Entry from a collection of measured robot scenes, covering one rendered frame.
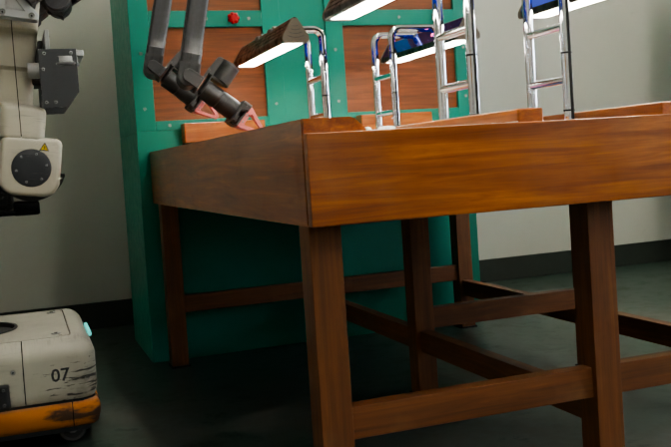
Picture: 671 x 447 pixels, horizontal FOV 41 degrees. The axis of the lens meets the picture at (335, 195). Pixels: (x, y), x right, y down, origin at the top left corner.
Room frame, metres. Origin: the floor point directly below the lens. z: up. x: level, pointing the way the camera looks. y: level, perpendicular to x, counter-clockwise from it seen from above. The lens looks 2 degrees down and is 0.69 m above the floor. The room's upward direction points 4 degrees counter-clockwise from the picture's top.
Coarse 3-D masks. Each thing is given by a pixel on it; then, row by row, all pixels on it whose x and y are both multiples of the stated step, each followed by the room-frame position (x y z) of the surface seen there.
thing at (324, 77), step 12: (324, 36) 2.86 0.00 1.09; (324, 48) 2.86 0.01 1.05; (312, 60) 3.01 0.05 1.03; (324, 60) 2.86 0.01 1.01; (312, 72) 3.01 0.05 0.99; (324, 72) 2.86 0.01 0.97; (312, 84) 3.00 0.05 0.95; (324, 84) 2.86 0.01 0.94; (312, 96) 3.00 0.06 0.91; (324, 96) 2.86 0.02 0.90; (312, 108) 3.00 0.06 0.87; (324, 108) 2.87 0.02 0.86
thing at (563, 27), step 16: (528, 0) 2.17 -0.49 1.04; (560, 0) 2.03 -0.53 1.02; (528, 16) 2.17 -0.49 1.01; (560, 16) 2.03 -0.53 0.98; (528, 32) 2.17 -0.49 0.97; (544, 32) 2.10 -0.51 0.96; (560, 32) 2.04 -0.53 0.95; (528, 48) 2.17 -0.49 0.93; (560, 48) 2.04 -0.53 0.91; (528, 64) 2.17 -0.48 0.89; (528, 80) 2.17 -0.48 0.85; (544, 80) 2.11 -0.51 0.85; (560, 80) 2.05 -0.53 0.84; (528, 96) 2.18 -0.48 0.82
